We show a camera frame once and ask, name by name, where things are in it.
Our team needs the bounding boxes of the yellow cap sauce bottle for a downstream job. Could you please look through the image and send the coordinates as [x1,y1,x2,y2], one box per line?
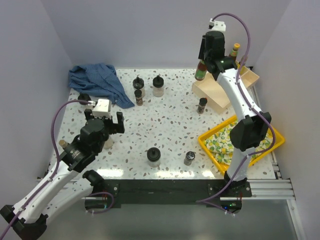
[194,60,207,81]

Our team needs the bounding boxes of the red cap sauce bottle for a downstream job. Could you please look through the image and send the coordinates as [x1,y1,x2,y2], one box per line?
[228,43,241,61]

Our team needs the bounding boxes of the yellow oil bottle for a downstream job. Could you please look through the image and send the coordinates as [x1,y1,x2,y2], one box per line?
[239,55,248,66]
[58,139,69,149]

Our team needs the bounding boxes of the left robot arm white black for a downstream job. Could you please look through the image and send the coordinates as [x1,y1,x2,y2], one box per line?
[0,109,125,240]

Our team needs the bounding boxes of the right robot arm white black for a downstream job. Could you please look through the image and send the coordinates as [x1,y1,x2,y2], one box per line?
[199,30,272,197]

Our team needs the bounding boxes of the far left glass jar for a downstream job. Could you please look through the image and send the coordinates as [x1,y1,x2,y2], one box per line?
[77,93,91,105]

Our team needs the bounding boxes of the left front glass jar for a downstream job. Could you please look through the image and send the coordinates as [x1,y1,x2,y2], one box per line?
[103,136,114,150]

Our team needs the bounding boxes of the beige divided wooden tray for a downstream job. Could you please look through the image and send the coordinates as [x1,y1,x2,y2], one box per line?
[191,66,260,114]

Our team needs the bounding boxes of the blue checkered shirt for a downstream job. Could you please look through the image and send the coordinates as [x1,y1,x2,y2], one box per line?
[68,63,135,109]

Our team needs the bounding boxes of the black cap spice shaker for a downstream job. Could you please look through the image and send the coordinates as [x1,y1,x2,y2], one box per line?
[134,89,143,106]

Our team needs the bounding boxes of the front centre glass jar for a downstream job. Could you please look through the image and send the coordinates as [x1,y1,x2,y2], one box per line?
[146,147,161,168]

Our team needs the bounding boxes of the dark spice shaker near tray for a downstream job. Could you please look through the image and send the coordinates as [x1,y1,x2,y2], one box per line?
[196,97,208,114]

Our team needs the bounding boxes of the taped lid glass jar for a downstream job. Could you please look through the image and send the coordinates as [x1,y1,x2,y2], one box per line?
[132,76,145,90]

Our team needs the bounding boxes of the back right glass jar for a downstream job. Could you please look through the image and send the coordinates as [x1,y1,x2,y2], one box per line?
[152,75,164,97]

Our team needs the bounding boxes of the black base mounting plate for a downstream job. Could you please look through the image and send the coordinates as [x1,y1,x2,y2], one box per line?
[84,177,253,218]

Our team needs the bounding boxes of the yellow plastic tray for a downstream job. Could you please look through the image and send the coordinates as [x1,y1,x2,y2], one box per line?
[198,115,285,175]

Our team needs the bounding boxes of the small front spice jar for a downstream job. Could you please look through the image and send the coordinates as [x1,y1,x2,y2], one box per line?
[183,151,196,166]

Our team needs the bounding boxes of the lemon print cloth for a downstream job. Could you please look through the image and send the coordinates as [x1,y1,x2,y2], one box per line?
[203,120,273,166]

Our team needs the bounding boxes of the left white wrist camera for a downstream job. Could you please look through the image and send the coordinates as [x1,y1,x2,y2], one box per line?
[88,98,112,119]

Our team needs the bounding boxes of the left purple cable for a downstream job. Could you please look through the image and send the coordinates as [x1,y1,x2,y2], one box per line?
[0,99,97,236]

